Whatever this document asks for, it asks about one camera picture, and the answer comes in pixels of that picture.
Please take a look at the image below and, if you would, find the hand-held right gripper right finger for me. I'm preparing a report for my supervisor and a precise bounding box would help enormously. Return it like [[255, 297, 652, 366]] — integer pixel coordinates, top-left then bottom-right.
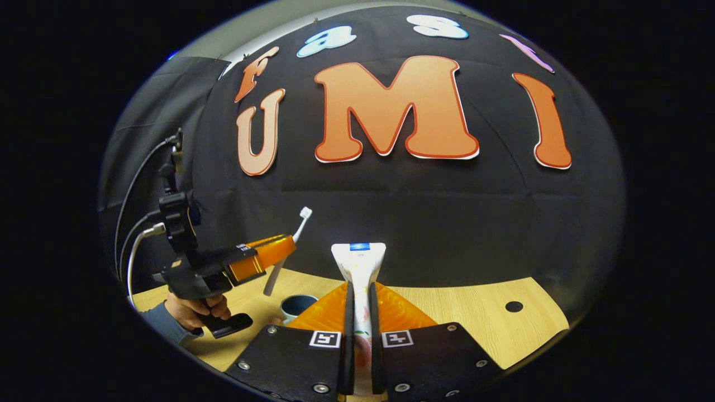
[[369, 282, 506, 402]]

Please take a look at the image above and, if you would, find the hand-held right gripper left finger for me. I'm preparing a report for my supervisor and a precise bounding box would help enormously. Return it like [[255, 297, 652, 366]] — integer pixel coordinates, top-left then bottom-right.
[[223, 282, 356, 402]]

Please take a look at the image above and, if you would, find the white toothbrush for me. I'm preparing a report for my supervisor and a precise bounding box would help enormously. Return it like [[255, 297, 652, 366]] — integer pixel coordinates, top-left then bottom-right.
[[263, 207, 313, 296]]

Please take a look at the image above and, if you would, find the white toothpaste tube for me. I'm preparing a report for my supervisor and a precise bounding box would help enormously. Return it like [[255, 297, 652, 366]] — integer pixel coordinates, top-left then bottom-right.
[[331, 242, 387, 397]]

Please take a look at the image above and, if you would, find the pale blue cup wooden handle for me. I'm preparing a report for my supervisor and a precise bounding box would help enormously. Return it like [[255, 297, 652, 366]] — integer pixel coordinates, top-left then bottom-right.
[[279, 294, 320, 326]]

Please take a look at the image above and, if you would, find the wooden desktop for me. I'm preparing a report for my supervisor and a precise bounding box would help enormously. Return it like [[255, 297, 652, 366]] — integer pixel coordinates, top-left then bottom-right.
[[131, 267, 570, 402]]

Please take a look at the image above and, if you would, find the black backdrop cloth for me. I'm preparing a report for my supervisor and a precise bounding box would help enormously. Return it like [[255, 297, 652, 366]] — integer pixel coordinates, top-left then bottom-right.
[[98, 6, 626, 324]]

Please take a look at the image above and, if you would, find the white cable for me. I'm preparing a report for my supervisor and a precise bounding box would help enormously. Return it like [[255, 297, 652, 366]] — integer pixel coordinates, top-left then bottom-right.
[[126, 222, 167, 308]]

